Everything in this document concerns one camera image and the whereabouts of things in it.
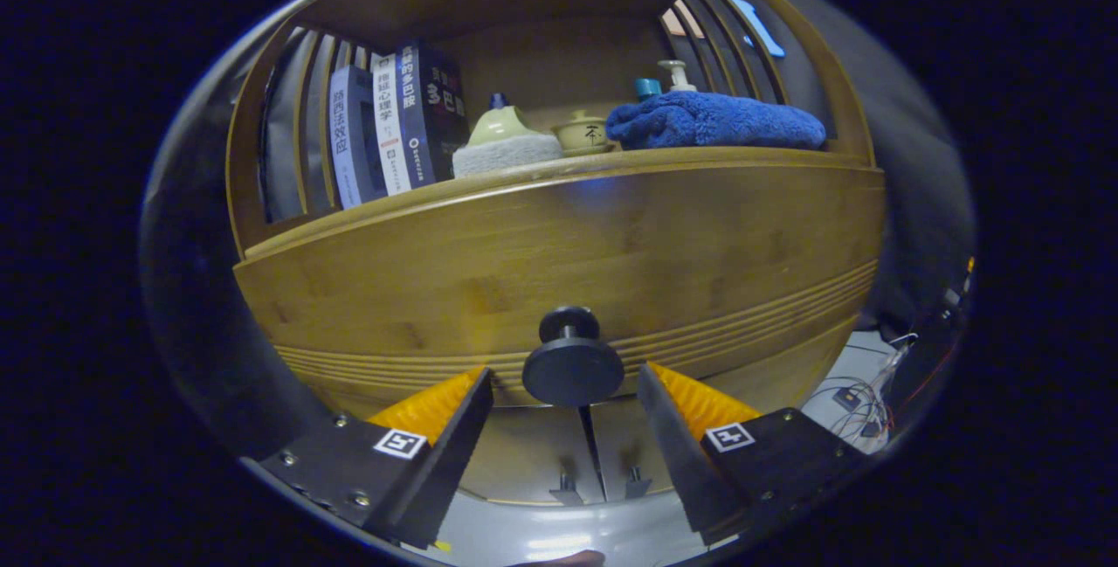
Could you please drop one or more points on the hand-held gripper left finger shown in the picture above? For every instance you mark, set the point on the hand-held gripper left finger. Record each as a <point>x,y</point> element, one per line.
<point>454,453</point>

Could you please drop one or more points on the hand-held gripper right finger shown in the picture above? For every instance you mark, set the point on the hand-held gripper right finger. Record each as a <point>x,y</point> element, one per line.
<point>677,453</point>

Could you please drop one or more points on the wooden drawer with black knob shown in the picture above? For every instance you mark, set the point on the wooden drawer with black knob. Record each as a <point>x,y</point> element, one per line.
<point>611,252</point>

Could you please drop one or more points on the pale green scrubbing brush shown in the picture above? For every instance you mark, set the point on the pale green scrubbing brush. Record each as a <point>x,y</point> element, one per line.
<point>502,126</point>

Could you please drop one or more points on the wooden cabinet door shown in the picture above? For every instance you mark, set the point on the wooden cabinet door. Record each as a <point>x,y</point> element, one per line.
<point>533,453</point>
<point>620,445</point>

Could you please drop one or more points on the wooden countertop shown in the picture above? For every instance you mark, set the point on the wooden countertop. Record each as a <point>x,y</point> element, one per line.
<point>699,158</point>

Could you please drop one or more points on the wooden cabinet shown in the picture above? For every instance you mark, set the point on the wooden cabinet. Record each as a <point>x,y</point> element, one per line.
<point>541,51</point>

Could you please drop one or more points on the black power adapter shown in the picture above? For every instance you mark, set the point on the black power adapter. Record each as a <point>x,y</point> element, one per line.
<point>845,398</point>

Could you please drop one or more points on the black equipment case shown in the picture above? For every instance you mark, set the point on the black equipment case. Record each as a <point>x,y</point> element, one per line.
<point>926,357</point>

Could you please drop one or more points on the light blue book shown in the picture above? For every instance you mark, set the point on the light blue book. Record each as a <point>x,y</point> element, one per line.
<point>348,139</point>

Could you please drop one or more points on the beige lidded teacup with saucer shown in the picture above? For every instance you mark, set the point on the beige lidded teacup with saucer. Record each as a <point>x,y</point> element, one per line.
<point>583,134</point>

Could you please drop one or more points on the white spine book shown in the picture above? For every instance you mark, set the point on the white spine book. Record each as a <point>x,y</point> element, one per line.
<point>391,126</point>

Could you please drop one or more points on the blue folded towel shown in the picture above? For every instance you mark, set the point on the blue folded towel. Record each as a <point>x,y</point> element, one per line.
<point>716,121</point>

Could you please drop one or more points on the dark navy book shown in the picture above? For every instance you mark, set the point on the dark navy book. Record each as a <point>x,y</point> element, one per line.
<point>437,113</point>

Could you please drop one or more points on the white bottle with blue cap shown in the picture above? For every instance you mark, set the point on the white bottle with blue cap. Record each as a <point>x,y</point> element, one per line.
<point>498,100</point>

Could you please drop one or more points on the teal bottle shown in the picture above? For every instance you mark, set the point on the teal bottle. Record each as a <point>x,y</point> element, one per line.
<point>646,88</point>

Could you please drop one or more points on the white pump bottle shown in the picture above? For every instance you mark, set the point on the white pump bottle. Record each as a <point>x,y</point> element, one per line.
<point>677,78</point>

